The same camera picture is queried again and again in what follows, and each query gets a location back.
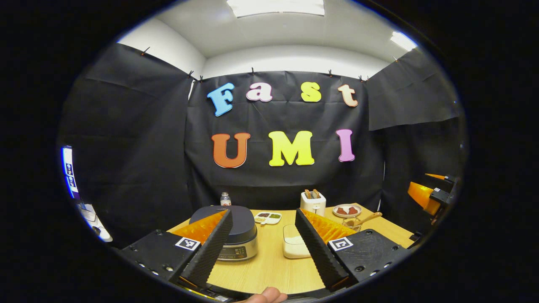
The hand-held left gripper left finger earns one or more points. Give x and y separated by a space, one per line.
210 252

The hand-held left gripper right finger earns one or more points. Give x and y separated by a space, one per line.
321 256

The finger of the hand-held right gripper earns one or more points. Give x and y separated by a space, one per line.
436 176
421 195

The clear box of rice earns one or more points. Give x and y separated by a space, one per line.
292 248

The black rice cooker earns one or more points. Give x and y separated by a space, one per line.
244 235

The wooden spoon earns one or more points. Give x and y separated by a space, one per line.
370 217

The white round plate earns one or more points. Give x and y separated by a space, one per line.
347 216

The brown meat piece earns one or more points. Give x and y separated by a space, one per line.
341 210
353 210

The white toaster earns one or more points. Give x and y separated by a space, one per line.
313 206

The small clear bottle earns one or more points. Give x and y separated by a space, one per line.
225 199

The white divided sauce dish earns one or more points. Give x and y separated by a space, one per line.
268 218

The white side desk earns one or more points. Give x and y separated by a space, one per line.
103 235

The black computer mouse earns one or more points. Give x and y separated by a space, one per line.
97 231

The white case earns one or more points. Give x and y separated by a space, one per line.
88 212

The small ceiling light panel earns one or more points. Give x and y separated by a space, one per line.
403 41

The computer monitor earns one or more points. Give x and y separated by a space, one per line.
69 172

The large ceiling light panel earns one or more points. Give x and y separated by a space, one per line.
276 6

